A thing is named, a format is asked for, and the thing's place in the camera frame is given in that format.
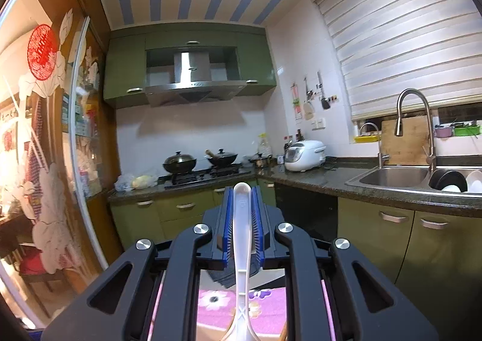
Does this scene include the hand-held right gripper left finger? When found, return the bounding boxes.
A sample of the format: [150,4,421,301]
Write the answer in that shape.
[41,186,234,341]

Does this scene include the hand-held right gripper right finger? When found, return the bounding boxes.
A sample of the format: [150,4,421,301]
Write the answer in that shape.
[253,186,439,341]

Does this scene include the white plastic spoon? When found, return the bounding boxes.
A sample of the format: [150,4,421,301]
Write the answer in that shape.
[222,182,264,341]

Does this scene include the black gas stove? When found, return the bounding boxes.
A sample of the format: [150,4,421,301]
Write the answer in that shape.
[158,168,252,187]

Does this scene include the small metal pot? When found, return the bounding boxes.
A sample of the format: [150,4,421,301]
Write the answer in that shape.
[249,153,274,169]

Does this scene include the dark stone countertop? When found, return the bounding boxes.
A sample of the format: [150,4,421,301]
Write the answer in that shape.
[107,157,482,210]

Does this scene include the black wok with lid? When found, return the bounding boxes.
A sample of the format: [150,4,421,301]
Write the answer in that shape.
[163,151,198,174]

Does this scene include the clear oil bottle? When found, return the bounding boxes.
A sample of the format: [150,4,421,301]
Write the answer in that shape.
[257,133,272,157]

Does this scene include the pink floral tablecloth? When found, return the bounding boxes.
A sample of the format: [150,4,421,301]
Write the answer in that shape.
[149,281,332,341]

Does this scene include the white rice cooker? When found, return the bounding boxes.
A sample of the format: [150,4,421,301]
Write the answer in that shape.
[284,140,327,172]

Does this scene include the yellow plastic bag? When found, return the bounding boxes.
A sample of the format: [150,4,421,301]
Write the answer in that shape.
[131,174,158,190]

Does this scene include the white plastic bag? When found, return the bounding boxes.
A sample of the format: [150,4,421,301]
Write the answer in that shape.
[114,174,135,192]

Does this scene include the green lower cabinets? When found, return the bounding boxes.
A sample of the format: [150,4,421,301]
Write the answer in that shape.
[109,179,482,327]

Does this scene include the green cabinets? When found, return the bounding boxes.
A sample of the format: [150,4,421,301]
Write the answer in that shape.
[102,23,279,108]
[109,179,482,327]

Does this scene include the hanging white scoop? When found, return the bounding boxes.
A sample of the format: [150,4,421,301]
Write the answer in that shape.
[303,78,315,119]

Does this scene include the small metal tap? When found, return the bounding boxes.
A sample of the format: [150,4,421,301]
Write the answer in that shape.
[359,123,390,169]

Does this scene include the hanging black spatula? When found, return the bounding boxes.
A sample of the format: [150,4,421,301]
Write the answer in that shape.
[317,71,332,110]

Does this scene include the steel kitchen sink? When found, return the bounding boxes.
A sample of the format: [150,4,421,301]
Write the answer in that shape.
[344,165,482,195]

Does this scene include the steel range hood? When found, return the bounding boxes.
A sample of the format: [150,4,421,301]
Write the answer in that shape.
[145,51,249,106]

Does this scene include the wooden cutting board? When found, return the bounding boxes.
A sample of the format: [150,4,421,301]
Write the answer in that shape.
[380,119,432,166]

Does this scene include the glass door with flower print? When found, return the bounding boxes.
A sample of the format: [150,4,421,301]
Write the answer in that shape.
[0,0,121,330]

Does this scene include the wooden chair with red cushion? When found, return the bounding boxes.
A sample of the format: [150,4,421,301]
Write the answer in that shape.
[19,243,68,312]

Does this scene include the green upper cabinets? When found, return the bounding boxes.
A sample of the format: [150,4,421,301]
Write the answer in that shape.
[102,23,279,108]

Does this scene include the black bowl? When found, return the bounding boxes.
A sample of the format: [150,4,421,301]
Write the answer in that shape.
[429,170,468,191]

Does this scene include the tall metal faucet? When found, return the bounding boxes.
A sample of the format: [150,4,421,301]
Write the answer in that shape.
[395,88,437,172]

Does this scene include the white bowl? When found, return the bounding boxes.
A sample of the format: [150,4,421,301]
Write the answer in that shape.
[466,170,482,194]

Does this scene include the white window blind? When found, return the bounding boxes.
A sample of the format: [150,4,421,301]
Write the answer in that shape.
[309,0,482,121]

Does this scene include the red paper cutting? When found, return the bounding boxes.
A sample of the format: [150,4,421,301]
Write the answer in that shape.
[28,24,61,80]

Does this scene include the black wok with wooden handle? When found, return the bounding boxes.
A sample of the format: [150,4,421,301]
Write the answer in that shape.
[205,148,239,168]

